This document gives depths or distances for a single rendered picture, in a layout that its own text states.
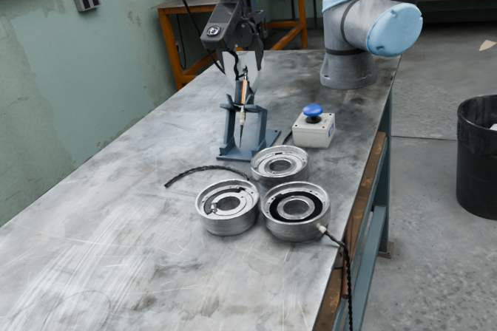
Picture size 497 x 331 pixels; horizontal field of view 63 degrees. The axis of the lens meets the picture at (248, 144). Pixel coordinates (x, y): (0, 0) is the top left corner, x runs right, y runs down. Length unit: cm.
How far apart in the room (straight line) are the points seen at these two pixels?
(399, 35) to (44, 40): 185
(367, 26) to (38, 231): 76
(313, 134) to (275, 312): 39
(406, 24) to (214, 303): 68
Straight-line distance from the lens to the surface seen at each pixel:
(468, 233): 188
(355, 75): 108
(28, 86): 232
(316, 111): 82
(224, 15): 77
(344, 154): 81
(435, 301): 161
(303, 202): 65
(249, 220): 64
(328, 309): 86
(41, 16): 240
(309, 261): 60
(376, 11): 95
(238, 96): 82
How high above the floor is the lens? 123
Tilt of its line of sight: 29 degrees down
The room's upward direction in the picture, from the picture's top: 10 degrees counter-clockwise
